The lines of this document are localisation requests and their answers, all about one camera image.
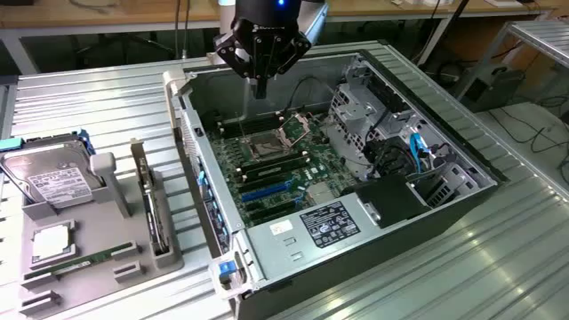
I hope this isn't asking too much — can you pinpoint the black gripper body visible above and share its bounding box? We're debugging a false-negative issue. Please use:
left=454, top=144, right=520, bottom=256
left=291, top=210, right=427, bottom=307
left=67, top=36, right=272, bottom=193
left=234, top=0, right=304, bottom=80

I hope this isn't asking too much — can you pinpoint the black GPU card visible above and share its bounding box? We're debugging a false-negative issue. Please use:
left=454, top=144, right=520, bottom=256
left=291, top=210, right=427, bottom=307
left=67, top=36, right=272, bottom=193
left=130, top=137, right=173, bottom=257

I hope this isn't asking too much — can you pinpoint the black RAM slot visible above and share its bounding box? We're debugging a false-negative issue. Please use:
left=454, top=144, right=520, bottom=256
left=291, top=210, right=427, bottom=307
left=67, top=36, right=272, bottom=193
left=221, top=116, right=286, bottom=133
left=222, top=125, right=268, bottom=139
left=239, top=169, right=296, bottom=185

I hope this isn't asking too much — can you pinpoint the silver disk bay cage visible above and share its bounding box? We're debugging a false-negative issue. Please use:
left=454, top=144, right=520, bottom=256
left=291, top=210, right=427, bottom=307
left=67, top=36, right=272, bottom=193
left=327, top=55, right=428, bottom=164

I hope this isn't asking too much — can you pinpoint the thin metal locking lever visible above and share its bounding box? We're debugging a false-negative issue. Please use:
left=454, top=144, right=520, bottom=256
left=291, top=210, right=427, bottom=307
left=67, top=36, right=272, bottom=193
left=238, top=111, right=250, bottom=143

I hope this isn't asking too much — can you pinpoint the metal socket cover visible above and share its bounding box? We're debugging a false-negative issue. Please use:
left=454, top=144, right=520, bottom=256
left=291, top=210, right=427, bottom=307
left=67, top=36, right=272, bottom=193
left=276, top=112, right=314, bottom=148

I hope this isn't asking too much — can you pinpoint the CPU socket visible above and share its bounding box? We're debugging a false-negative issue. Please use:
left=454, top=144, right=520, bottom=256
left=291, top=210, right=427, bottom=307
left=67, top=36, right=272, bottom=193
left=247, top=131, right=291, bottom=161

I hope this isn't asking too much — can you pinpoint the RAM stick with white labels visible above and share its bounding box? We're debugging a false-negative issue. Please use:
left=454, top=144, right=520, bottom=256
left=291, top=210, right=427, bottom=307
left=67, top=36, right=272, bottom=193
left=242, top=156, right=310, bottom=177

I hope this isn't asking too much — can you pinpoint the green motherboard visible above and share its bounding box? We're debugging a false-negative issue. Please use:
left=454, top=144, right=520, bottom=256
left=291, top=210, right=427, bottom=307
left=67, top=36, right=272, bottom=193
left=202, top=109, right=362, bottom=231

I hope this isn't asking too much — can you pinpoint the blue card retainer strip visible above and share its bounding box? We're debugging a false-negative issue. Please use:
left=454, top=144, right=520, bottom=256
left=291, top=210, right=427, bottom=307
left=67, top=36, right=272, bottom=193
left=195, top=166, right=235, bottom=236

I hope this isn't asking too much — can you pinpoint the blue expansion slot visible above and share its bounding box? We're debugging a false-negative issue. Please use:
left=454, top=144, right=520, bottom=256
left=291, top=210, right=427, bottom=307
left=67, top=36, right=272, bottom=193
left=239, top=183, right=290, bottom=203

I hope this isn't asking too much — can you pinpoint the silver chipset heatsink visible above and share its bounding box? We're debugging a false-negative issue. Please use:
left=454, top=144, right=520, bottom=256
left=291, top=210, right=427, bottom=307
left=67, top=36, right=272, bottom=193
left=307, top=185, right=339, bottom=206

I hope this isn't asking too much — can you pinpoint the black box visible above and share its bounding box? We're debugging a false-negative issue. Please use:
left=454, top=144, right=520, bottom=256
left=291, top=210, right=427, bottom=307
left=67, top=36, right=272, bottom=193
left=462, top=66, right=526, bottom=113

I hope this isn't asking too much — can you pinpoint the black expansion slot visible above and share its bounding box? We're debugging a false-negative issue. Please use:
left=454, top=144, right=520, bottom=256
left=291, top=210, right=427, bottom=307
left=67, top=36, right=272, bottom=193
left=248, top=209, right=298, bottom=225
left=246, top=199, right=294, bottom=216

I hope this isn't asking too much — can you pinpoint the black fan shroud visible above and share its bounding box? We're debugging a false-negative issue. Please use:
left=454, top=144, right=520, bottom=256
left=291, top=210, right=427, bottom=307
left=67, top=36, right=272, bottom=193
left=355, top=175, right=432, bottom=229

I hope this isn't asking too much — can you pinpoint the silver disk bay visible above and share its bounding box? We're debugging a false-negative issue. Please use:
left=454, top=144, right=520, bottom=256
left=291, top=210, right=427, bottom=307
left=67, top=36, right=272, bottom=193
left=408, top=162, right=499, bottom=208

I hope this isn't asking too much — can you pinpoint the silver hard disk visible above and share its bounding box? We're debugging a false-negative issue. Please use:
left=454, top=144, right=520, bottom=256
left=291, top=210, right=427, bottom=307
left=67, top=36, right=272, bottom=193
left=0, top=141, right=98, bottom=209

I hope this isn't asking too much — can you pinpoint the metal slat side table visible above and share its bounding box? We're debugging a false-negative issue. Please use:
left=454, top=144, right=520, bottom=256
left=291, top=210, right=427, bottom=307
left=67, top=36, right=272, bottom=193
left=478, top=20, right=569, bottom=104

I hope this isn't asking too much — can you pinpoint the blue disk caddy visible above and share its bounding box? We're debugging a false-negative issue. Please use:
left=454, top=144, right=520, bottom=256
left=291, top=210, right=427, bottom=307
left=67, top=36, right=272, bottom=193
left=0, top=129, right=98, bottom=157

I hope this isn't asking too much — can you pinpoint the grey power supply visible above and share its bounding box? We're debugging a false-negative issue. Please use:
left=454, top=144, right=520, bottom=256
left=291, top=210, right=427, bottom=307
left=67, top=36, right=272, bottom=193
left=244, top=193, right=384, bottom=281

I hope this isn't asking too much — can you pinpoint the open black PC case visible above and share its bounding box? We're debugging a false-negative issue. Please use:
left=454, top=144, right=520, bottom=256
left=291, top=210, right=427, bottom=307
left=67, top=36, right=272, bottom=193
left=162, top=39, right=511, bottom=320

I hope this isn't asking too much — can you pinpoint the grey parts rack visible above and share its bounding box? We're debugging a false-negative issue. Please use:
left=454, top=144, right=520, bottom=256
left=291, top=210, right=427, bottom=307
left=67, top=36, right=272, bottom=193
left=18, top=151, right=186, bottom=316

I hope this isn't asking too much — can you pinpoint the silver CPU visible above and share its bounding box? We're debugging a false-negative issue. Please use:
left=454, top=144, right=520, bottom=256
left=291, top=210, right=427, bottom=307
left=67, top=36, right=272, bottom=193
left=31, top=226, right=75, bottom=263

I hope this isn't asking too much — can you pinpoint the green RAM stick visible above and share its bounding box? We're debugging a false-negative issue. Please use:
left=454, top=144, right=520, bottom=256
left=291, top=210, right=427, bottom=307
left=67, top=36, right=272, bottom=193
left=22, top=248, right=115, bottom=281

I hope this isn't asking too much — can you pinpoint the grey hanging cable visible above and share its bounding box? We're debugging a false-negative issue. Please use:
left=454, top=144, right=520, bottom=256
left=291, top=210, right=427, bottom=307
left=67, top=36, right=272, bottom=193
left=175, top=0, right=191, bottom=60

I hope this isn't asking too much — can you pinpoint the thin black cable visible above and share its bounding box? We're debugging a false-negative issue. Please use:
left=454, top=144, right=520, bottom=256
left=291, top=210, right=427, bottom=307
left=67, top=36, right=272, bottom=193
left=284, top=76, right=334, bottom=111

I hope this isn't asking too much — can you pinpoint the wooden desk with white frame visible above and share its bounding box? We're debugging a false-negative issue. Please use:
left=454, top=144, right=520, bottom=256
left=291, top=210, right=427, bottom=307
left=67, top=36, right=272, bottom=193
left=327, top=0, right=555, bottom=25
left=0, top=0, right=223, bottom=75

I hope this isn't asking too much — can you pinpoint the black cable bundle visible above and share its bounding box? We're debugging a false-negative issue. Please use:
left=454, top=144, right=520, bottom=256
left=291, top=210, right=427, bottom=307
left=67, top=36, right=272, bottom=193
left=363, top=138, right=418, bottom=177

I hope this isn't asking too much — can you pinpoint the blue wire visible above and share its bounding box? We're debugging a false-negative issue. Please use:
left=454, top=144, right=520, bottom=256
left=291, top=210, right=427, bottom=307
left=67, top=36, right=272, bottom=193
left=411, top=132, right=431, bottom=174

